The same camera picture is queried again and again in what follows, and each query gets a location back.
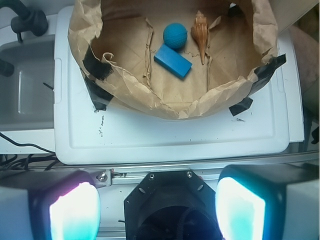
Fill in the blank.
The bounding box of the glowing white gripper left finger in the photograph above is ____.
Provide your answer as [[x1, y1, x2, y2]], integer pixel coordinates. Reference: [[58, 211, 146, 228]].
[[0, 170, 101, 240]]

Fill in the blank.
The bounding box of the glowing white gripper right finger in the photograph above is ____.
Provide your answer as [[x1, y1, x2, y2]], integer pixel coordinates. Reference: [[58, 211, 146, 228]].
[[215, 163, 320, 240]]

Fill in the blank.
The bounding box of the blue rectangular block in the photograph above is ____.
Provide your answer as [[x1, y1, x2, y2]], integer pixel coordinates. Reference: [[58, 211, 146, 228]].
[[153, 44, 193, 80]]

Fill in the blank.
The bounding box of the white plastic bin lid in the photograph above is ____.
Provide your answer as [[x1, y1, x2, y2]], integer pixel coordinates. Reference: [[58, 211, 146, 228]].
[[54, 6, 296, 165]]

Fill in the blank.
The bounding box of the black octagonal mounting plate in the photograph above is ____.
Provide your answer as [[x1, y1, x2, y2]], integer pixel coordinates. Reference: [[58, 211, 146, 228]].
[[123, 170, 223, 240]]

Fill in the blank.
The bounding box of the grey plastic tub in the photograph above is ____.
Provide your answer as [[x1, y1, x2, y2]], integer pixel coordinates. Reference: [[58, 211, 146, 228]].
[[0, 35, 55, 131]]

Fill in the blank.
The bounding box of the black tape strip left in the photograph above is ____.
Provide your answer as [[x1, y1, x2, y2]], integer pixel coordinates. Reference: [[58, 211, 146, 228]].
[[82, 46, 114, 111]]

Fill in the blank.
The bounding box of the black tape strip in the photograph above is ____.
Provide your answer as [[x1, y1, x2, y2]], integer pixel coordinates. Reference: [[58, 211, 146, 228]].
[[229, 54, 287, 117], [82, 46, 114, 111]]

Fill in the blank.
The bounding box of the black tape strip right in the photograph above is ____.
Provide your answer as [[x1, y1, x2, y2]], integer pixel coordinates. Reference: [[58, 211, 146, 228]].
[[229, 54, 287, 117]]

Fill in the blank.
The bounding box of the brown paper bag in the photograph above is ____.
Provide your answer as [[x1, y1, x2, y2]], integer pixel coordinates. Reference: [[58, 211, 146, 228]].
[[68, 0, 278, 120]]

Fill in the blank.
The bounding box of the orange spiral seashell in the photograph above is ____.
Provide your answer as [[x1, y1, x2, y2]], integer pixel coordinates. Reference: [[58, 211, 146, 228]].
[[191, 10, 208, 65]]

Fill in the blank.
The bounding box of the black clamp stand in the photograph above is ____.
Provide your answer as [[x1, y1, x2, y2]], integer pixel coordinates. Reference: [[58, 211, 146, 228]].
[[0, 0, 49, 43]]

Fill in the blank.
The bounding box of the blue dimpled ball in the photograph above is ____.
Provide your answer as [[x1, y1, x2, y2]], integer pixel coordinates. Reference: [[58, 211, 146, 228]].
[[163, 23, 188, 50]]

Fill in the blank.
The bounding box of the aluminium extrusion rail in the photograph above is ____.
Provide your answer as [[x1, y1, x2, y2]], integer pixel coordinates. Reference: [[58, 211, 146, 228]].
[[0, 149, 320, 186]]

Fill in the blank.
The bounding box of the black cable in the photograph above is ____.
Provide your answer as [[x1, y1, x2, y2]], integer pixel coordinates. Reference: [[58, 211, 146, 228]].
[[0, 131, 56, 154]]

